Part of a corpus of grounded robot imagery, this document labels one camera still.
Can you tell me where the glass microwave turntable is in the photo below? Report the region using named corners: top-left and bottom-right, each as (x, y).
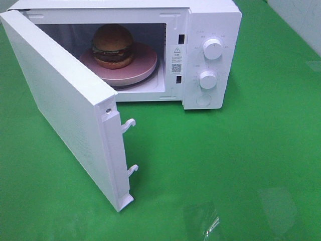
top-left (112, 61), bottom-right (164, 92)

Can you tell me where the white microwave oven body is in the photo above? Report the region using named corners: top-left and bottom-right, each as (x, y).
top-left (6, 1), bottom-right (242, 109)

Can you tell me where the clear tape patch on table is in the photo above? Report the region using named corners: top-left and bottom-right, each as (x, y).
top-left (183, 201), bottom-right (225, 240)

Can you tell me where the white microwave knob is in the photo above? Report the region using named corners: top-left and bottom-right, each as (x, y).
top-left (203, 37), bottom-right (223, 60)
top-left (199, 71), bottom-right (217, 89)

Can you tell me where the upper white microwave knob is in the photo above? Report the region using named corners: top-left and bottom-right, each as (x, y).
top-left (203, 37), bottom-right (223, 60)

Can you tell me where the round white door button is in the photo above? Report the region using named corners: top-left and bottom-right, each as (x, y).
top-left (196, 94), bottom-right (212, 106)

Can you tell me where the burger with sesame bun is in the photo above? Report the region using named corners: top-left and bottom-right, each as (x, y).
top-left (92, 24), bottom-right (134, 69)

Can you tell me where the white warning label sticker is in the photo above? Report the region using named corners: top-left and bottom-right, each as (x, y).
top-left (170, 45), bottom-right (186, 75)

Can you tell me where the pink round plate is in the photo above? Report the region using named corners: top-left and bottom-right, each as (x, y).
top-left (80, 43), bottom-right (157, 87)

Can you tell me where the white microwave door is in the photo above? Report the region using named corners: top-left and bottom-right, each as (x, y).
top-left (1, 11), bottom-right (138, 211)

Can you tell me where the lower white microwave knob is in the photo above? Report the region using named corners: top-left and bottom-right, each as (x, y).
top-left (199, 71), bottom-right (217, 89)

